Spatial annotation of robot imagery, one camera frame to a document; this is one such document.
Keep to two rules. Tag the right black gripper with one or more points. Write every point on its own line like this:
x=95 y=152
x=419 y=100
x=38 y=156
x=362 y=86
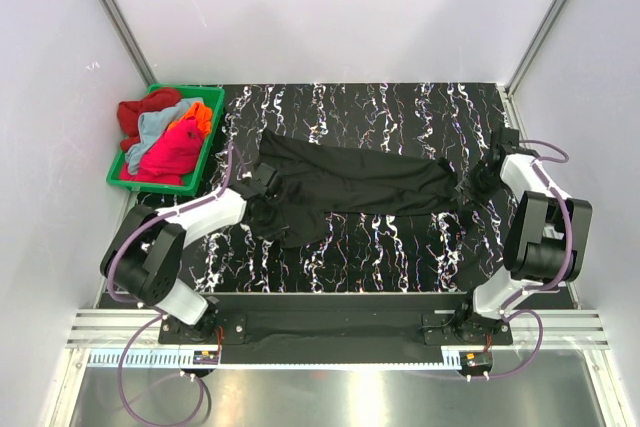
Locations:
x=480 y=165

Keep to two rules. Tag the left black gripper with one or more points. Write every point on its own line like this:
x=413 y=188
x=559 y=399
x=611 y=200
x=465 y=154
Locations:
x=276 y=203

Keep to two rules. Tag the black t shirt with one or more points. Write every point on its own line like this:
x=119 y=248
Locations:
x=319 y=179

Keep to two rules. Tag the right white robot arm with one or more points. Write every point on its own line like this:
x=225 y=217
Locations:
x=545 y=245

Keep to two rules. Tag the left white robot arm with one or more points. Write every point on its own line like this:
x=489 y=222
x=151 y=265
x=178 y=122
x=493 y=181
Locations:
x=143 y=261

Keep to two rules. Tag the black marbled table mat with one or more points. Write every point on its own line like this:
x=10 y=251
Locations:
x=361 y=253

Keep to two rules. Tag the magenta t shirt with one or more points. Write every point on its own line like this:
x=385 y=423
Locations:
x=174 y=155

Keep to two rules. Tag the orange t shirt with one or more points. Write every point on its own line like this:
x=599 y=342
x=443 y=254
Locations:
x=201 y=114

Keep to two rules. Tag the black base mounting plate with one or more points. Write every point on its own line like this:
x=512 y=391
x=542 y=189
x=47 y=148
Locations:
x=331 y=329

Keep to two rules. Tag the green plastic bin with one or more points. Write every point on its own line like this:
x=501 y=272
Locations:
x=213 y=97

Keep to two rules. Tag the light blue t shirt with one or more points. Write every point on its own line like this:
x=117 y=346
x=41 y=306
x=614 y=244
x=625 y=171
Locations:
x=151 y=125

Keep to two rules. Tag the dark red t shirt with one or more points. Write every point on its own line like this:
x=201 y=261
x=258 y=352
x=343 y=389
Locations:
x=129 y=112

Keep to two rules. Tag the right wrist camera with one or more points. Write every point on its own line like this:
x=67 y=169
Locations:
x=505 y=139

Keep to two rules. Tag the aluminium rail profile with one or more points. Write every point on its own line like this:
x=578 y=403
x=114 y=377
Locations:
x=562 y=329

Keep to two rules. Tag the right corner frame post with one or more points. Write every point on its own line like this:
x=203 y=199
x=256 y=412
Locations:
x=548 y=22

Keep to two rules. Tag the corner frame post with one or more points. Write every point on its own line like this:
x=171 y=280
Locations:
x=548 y=22
x=128 y=40

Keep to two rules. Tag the left corner frame post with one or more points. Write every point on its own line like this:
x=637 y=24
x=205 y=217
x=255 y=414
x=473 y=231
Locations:
x=128 y=40

